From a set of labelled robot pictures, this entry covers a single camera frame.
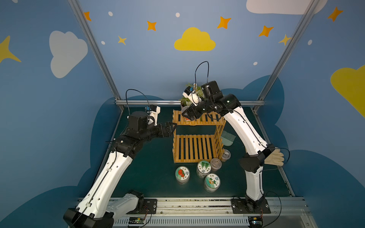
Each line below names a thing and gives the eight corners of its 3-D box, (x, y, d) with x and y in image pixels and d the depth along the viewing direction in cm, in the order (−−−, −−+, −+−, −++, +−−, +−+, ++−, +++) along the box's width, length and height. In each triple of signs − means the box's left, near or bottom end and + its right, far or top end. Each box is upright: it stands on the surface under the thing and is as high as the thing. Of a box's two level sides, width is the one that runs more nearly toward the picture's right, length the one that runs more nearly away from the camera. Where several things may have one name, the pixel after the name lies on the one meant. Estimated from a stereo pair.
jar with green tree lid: (196, 178, 84) (197, 175, 79) (196, 164, 89) (197, 160, 84) (210, 178, 84) (212, 175, 79) (208, 164, 89) (210, 160, 84)
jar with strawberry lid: (175, 184, 83) (174, 180, 77) (175, 170, 88) (175, 165, 82) (189, 184, 83) (190, 180, 77) (189, 170, 88) (189, 166, 82)
